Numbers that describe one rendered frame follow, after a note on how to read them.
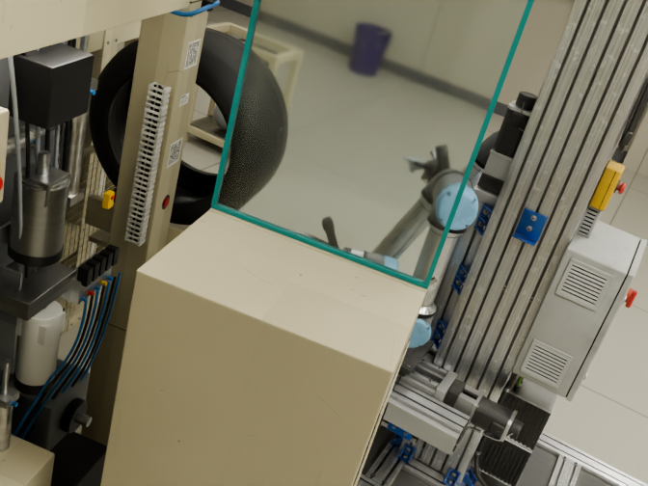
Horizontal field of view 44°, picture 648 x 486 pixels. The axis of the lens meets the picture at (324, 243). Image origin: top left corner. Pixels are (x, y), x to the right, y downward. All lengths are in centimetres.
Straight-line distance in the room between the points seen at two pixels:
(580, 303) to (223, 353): 124
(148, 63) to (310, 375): 101
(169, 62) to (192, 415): 93
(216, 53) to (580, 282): 126
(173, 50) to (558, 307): 135
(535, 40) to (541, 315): 592
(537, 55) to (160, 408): 691
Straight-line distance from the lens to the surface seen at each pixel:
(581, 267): 246
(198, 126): 555
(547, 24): 824
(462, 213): 222
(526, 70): 832
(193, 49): 221
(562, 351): 259
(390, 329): 165
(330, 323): 161
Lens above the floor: 213
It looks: 27 degrees down
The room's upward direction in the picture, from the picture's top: 16 degrees clockwise
